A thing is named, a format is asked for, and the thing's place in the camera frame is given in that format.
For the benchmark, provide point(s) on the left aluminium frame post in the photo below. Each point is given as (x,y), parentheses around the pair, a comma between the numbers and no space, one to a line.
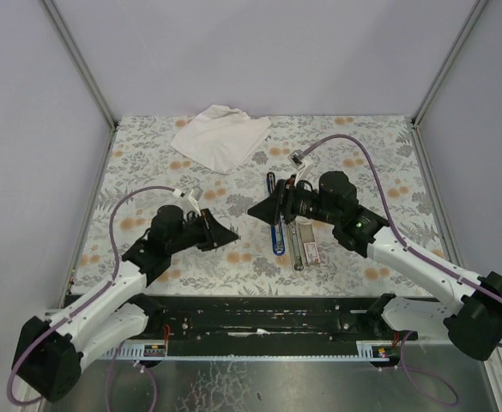
(62,29)

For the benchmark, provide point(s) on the right aluminium frame post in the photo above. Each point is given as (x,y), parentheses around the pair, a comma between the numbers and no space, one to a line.
(467,28)

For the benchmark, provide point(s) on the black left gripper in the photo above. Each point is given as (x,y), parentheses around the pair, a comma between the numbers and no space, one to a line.
(208,229)

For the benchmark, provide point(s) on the white slotted cable duct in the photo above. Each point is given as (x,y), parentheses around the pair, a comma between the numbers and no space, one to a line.
(135,351)

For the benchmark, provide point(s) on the aluminium frame post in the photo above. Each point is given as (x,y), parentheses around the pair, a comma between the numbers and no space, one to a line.
(467,28)
(62,29)

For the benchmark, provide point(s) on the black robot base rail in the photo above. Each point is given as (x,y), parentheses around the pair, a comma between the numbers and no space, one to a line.
(270,326)

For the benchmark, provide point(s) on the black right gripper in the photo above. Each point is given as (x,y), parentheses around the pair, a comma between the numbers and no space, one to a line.
(283,202)

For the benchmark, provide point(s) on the blue stapler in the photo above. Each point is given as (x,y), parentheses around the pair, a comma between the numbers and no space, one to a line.
(278,244)

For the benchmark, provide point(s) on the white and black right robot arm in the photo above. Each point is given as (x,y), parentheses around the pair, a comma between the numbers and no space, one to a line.
(469,309)

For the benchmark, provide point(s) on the floral patterned table mat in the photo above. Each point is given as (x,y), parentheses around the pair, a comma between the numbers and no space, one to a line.
(376,152)

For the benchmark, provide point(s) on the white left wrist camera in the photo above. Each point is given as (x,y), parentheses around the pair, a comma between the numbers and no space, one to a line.
(191,197)

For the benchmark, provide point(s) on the white folded cloth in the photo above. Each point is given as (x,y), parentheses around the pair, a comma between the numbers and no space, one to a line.
(221,138)

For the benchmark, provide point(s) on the beige stapler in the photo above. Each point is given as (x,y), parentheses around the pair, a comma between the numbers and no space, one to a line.
(293,241)

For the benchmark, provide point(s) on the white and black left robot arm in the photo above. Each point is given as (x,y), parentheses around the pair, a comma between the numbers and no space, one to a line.
(52,353)

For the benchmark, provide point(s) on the red and white staple box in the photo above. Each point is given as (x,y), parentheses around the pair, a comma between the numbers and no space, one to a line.
(309,243)

